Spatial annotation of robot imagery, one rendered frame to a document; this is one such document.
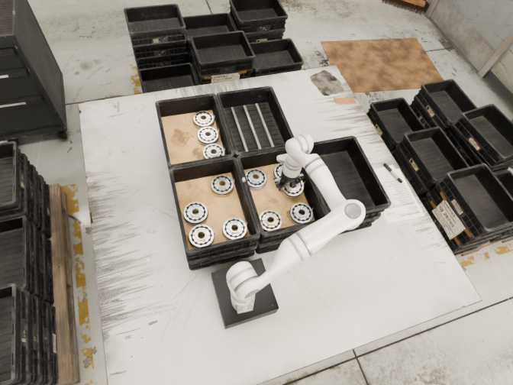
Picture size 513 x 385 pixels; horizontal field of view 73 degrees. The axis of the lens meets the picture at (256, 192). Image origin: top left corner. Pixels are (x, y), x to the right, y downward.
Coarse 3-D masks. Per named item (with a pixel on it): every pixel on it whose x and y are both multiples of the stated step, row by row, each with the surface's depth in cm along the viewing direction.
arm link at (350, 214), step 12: (348, 204) 115; (360, 204) 114; (324, 216) 115; (336, 216) 114; (348, 216) 113; (360, 216) 113; (312, 228) 113; (324, 228) 113; (336, 228) 113; (312, 240) 112; (324, 240) 112; (312, 252) 113
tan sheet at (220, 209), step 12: (192, 180) 158; (204, 180) 158; (180, 192) 154; (192, 192) 155; (204, 192) 155; (180, 204) 151; (204, 204) 152; (216, 204) 153; (228, 204) 153; (216, 216) 150; (228, 216) 150; (240, 216) 151; (216, 228) 147; (216, 240) 144
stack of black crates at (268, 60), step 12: (252, 48) 270; (264, 48) 273; (276, 48) 277; (288, 48) 280; (264, 60) 273; (276, 60) 274; (288, 60) 276; (300, 60) 264; (264, 72) 257; (276, 72) 261
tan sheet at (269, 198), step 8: (256, 168) 165; (264, 168) 165; (272, 168) 166; (272, 176) 163; (272, 184) 161; (256, 192) 158; (264, 192) 158; (272, 192) 159; (280, 192) 159; (256, 200) 156; (264, 200) 156; (272, 200) 157; (280, 200) 157; (288, 200) 158; (296, 200) 158; (304, 200) 158; (256, 208) 154; (264, 208) 154; (272, 208) 155; (280, 208) 155; (288, 208) 156; (288, 216) 153; (288, 224) 151
